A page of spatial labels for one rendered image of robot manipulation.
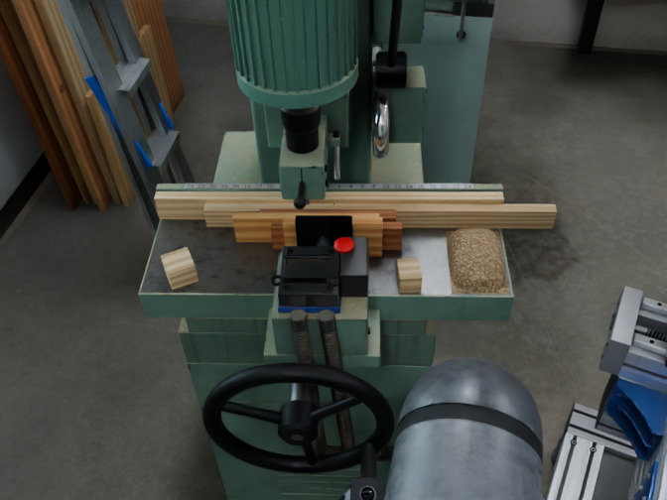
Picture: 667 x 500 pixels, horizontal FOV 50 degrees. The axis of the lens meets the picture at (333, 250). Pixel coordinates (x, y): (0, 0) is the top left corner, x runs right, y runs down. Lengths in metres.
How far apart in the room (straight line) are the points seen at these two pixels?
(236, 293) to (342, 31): 0.45
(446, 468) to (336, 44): 0.61
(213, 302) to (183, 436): 0.95
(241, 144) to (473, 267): 0.67
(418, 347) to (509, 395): 0.68
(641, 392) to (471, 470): 0.87
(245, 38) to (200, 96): 2.29
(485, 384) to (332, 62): 0.55
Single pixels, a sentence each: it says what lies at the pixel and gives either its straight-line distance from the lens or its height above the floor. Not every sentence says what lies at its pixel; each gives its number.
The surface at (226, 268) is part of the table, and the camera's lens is 1.20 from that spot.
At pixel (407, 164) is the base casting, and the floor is 0.80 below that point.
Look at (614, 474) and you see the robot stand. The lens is 1.84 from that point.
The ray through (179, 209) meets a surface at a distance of 1.29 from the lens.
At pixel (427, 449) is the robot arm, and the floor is 1.29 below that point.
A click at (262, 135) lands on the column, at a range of 1.37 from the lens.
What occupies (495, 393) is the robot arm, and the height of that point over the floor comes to 1.29.
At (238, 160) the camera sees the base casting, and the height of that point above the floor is 0.80.
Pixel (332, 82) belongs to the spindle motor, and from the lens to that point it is 0.99.
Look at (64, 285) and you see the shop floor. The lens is 2.56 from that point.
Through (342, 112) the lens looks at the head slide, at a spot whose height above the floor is 1.07.
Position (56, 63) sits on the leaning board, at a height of 0.59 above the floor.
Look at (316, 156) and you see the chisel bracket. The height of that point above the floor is 1.07.
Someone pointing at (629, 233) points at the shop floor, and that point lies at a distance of 2.69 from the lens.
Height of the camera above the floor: 1.77
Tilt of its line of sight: 46 degrees down
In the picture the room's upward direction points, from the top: 2 degrees counter-clockwise
